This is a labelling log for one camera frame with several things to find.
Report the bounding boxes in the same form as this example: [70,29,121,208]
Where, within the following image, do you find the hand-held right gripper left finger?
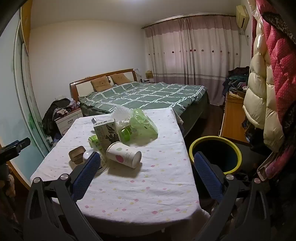
[23,152,104,241]

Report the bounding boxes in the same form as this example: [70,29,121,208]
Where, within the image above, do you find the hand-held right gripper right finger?
[194,151,274,241]

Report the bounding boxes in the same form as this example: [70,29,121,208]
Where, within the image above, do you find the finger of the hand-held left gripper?
[0,137,31,160]

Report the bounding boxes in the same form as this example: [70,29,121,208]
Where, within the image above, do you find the yellow-rimmed dark trash bin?
[188,136,243,175]

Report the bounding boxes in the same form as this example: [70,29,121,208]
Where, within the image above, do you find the white dotted paper cup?
[106,141,142,168]

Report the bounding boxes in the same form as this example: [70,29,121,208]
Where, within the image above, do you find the drink carton with flap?
[92,117,123,150]

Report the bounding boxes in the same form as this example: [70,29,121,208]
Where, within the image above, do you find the green plastic bottle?
[118,127,139,143]

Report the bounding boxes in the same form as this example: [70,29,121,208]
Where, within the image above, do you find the white crinkled plastic wrap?
[111,104,133,130]

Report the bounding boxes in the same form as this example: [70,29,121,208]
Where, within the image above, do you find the green plastic bag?
[128,108,159,142]

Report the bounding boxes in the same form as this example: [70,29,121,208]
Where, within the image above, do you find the clear plastic cup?
[94,148,110,176]

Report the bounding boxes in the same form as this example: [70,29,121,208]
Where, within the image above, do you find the brown plastic tray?
[69,146,86,164]

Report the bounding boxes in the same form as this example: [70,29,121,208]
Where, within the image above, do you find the small green can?
[88,135,102,151]

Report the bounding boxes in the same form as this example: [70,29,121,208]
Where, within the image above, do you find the dark jacket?
[42,98,71,137]

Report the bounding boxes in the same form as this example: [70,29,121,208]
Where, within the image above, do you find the sliding wardrobe doors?
[0,9,52,186]

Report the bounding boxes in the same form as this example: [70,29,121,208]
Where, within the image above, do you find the white nightstand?
[54,108,84,137]

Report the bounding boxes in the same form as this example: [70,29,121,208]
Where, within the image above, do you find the white dotted tablecloth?
[30,108,204,223]

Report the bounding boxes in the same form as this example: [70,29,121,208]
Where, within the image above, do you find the pile of small clothes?
[54,102,81,116]

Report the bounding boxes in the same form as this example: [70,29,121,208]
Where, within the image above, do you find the pink garment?
[257,144,296,186]

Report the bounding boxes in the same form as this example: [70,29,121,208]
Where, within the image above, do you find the wooden bed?
[69,68,211,121]

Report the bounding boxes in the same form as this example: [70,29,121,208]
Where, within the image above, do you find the brown pillow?
[109,72,132,86]
[90,76,113,92]

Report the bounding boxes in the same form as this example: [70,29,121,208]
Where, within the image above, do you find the cream puffer jacket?
[243,9,286,152]

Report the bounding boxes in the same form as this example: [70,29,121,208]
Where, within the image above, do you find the pile of dark clothes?
[222,66,251,98]

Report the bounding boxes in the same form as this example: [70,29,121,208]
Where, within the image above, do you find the green plaid quilt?
[78,82,210,118]

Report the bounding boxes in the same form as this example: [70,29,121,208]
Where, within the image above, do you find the wooden overhead cabinet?
[20,0,33,56]

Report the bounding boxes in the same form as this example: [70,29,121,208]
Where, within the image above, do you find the pink and white curtain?
[144,14,243,106]

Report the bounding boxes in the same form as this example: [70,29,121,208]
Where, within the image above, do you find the red dotted jacket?
[260,0,296,153]

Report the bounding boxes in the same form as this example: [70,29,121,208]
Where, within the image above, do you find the wall air conditioner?
[235,5,250,30]

